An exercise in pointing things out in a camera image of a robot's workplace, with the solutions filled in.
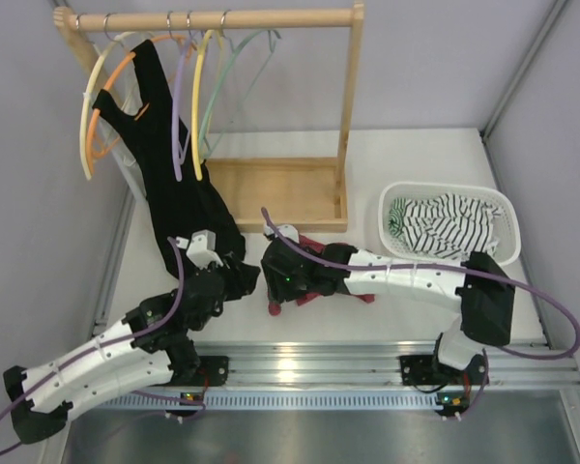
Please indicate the purple hanger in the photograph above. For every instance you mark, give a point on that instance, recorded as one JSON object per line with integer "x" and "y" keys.
{"x": 179, "y": 144}

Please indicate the red tank top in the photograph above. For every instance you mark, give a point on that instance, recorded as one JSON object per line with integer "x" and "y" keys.
{"x": 328, "y": 282}

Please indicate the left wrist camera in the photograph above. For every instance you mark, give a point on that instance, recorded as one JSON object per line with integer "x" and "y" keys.
{"x": 201, "y": 249}

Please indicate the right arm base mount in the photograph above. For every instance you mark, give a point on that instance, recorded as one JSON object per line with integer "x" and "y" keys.
{"x": 440, "y": 374}

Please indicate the yellow hanger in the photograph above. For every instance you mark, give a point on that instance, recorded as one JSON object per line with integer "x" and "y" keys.
{"x": 195, "y": 96}

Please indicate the aluminium mounting rail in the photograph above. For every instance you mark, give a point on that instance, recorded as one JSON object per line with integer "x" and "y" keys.
{"x": 368, "y": 366}

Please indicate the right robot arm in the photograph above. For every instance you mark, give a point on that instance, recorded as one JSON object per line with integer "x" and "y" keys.
{"x": 476, "y": 290}

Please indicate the black white striped garment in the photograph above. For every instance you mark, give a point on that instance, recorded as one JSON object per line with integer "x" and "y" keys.
{"x": 450, "y": 226}

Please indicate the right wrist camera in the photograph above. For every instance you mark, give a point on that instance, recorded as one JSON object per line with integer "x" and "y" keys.
{"x": 286, "y": 230}

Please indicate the cream hanger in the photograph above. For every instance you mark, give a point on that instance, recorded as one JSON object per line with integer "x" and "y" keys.
{"x": 96, "y": 144}

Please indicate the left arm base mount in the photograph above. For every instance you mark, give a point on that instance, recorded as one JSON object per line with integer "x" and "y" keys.
{"x": 212, "y": 372}

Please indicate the green white garment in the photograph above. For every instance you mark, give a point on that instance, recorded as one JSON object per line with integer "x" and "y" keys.
{"x": 396, "y": 216}

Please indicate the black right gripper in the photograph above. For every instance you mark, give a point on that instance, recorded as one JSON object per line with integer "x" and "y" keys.
{"x": 279, "y": 291}

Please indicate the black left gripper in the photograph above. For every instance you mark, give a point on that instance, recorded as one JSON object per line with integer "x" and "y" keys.
{"x": 227, "y": 278}

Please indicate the green hanger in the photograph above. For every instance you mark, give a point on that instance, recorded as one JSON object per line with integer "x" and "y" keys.
{"x": 205, "y": 146}

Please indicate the white perforated plastic basket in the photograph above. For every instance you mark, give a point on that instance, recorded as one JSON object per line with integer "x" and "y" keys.
{"x": 506, "y": 226}

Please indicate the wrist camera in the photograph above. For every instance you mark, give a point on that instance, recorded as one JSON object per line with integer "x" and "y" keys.
{"x": 201, "y": 249}
{"x": 286, "y": 230}

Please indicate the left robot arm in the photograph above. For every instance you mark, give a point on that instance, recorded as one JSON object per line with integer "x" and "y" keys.
{"x": 149, "y": 346}

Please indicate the slotted cable duct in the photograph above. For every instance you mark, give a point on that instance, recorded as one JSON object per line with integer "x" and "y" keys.
{"x": 285, "y": 400}

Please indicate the orange hanger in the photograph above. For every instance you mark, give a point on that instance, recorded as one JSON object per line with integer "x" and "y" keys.
{"x": 104, "y": 95}

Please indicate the wooden clothes rack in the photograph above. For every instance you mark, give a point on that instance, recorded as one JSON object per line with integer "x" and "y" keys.
{"x": 288, "y": 173}

